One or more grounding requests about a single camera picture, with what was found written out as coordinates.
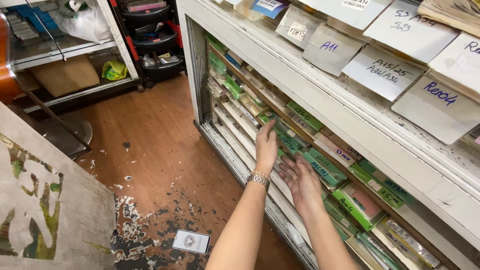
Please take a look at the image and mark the person's right hand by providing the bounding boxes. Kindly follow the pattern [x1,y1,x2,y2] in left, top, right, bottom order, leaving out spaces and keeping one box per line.
[277,154,325,217]

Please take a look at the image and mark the person's left hand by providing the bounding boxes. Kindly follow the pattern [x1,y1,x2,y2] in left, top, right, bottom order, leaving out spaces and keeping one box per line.
[255,120,280,175]

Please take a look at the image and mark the silver gold wrist watch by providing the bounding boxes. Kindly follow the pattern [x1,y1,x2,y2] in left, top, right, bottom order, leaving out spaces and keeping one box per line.
[246,170,271,192]

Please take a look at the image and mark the rows of green white boxes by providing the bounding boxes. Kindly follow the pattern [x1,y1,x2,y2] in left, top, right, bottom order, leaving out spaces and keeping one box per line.
[204,34,443,270]

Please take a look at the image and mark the white display cabinet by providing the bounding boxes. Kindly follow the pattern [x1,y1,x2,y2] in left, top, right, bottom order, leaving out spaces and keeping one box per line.
[176,0,480,270]

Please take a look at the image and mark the stacks of packets with label cards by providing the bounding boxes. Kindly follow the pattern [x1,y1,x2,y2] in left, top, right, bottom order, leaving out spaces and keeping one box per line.
[214,0,480,145]

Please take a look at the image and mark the black drawer trolley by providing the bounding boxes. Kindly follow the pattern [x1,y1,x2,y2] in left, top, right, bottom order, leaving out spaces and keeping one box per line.
[110,0,187,89]

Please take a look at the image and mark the yellow green plastic bag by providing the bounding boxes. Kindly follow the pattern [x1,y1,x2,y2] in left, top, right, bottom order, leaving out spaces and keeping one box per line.
[102,60,129,81]

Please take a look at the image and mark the white glass shelf unit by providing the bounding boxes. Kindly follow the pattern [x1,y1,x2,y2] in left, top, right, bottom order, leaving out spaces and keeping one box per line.
[0,0,145,113]

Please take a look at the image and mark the orange stool with chrome base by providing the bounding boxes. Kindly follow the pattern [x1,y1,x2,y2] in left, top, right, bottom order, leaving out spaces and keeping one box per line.
[0,11,94,160]

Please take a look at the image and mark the white plastic bag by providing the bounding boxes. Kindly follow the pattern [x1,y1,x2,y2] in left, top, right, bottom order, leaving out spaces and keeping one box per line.
[58,0,113,44]

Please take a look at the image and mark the brown cardboard box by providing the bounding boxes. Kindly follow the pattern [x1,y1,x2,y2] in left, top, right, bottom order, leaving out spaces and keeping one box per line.
[29,54,100,98]

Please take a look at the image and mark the grey cloth with green print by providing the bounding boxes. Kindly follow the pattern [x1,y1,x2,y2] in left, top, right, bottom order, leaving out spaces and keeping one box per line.
[0,101,117,270]

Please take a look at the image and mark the pile of blue grey packets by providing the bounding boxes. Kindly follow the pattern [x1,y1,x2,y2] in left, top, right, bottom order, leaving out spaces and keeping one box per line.
[5,2,61,40]

